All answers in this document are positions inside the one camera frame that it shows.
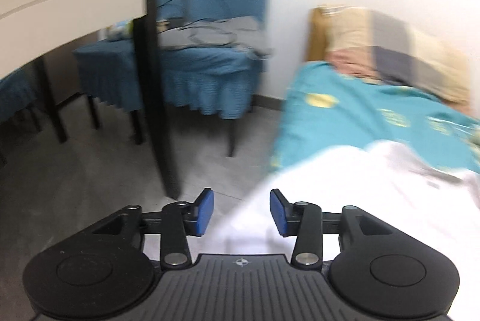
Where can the teal patterned bed sheet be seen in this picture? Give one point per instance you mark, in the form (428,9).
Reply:
(324,108)

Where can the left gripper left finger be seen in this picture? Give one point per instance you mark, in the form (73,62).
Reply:
(112,265)

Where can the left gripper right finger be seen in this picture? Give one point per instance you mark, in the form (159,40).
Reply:
(371,265)

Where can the white table with black legs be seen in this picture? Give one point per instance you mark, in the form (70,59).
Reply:
(32,28)

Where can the white t-shirt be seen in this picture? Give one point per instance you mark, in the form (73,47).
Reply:
(439,207)

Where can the patchwork checked pillow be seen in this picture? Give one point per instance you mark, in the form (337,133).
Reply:
(381,49)

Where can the grey cloth on chair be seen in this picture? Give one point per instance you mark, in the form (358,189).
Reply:
(243,33)

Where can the blue covered chair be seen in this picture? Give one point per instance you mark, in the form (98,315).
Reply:
(17,95)
(212,55)

